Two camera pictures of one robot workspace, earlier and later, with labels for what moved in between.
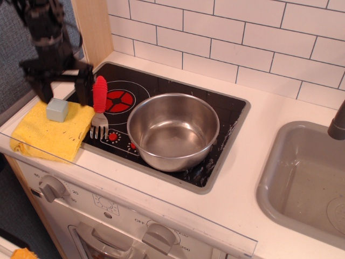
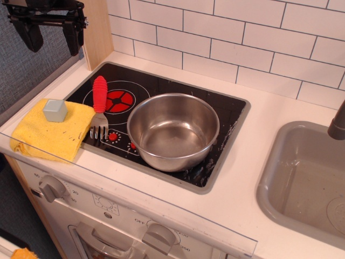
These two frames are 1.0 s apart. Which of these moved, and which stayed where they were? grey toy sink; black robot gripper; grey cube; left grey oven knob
Moved: black robot gripper
Stayed: grey cube; grey toy sink; left grey oven knob
